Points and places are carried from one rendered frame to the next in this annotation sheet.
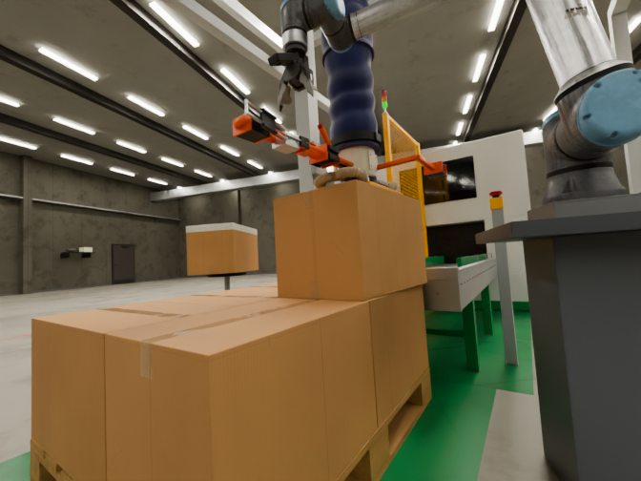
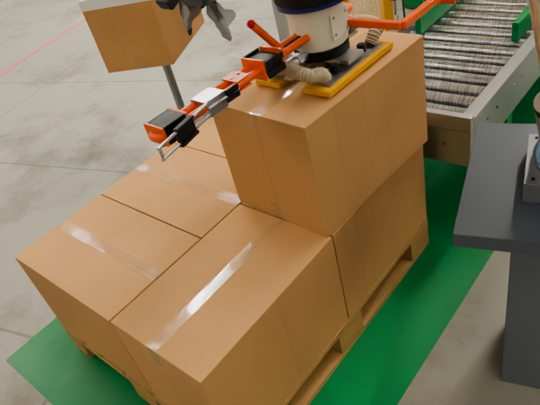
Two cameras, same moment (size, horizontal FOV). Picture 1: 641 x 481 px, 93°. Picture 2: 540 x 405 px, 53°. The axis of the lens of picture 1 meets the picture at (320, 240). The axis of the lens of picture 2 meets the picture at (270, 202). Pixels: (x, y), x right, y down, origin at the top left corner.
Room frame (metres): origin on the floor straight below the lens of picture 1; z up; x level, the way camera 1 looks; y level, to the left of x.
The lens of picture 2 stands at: (-0.25, -0.30, 1.66)
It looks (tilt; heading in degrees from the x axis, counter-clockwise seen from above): 37 degrees down; 14
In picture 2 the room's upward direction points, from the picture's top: 16 degrees counter-clockwise
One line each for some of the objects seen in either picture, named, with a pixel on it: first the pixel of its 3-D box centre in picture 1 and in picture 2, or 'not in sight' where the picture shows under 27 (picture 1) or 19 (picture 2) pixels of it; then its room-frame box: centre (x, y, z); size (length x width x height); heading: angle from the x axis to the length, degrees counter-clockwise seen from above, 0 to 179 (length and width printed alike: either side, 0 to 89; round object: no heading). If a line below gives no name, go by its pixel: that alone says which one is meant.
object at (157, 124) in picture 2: (252, 128); (168, 126); (0.85, 0.18, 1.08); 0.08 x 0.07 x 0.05; 144
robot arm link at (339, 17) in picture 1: (324, 10); not in sight; (0.98, -0.06, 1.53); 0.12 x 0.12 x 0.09; 69
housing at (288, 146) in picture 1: (285, 142); (209, 102); (0.96, 0.09, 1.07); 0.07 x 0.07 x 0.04; 54
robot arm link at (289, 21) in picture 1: (294, 21); not in sight; (1.01, 0.05, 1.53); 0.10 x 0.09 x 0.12; 69
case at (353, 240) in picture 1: (356, 244); (326, 122); (1.34, -0.16, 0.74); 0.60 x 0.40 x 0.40; 142
